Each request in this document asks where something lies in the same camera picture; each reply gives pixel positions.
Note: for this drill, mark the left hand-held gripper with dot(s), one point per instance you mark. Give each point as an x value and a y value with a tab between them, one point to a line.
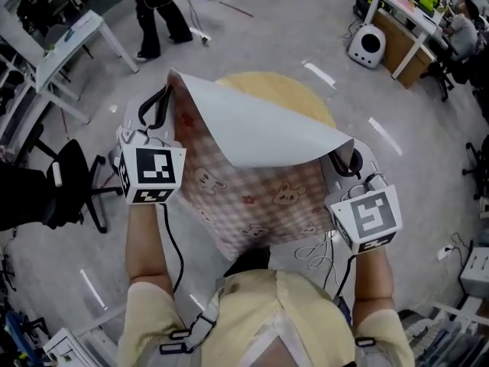
153	166

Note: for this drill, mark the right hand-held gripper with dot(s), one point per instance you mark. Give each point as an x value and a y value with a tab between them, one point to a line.
372	214

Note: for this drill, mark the pink checked bear-print tablecloth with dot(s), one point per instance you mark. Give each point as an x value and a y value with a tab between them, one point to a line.
260	136

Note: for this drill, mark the person's right forearm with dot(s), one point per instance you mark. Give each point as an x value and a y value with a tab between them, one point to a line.
372	277

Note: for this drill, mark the person's left forearm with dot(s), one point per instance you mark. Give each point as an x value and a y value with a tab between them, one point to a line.
147	243

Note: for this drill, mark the round yellow wooden table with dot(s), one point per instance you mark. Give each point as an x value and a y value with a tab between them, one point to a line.
290	94

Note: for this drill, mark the black office chair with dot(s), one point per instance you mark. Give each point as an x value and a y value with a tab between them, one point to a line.
65	182
481	166
458	71

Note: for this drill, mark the white pet carrier backpack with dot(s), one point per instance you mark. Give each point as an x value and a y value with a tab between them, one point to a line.
359	57

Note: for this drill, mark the white power adaptor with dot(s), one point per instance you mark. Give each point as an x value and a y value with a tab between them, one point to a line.
445	251

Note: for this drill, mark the person's black shoe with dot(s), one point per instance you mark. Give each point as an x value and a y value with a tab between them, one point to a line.
248	260

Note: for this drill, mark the brown cardboard box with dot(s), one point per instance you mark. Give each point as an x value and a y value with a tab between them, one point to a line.
389	33

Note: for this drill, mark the white box unit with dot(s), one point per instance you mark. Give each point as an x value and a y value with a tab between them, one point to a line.
475	271

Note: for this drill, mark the person's light short-sleeved shirt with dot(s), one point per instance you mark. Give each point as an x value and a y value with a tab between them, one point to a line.
252	304

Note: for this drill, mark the clear plastic storage bin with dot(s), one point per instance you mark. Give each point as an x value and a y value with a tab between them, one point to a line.
451	338

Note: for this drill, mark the white storage unit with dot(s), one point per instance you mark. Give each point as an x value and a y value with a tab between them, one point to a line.
61	348

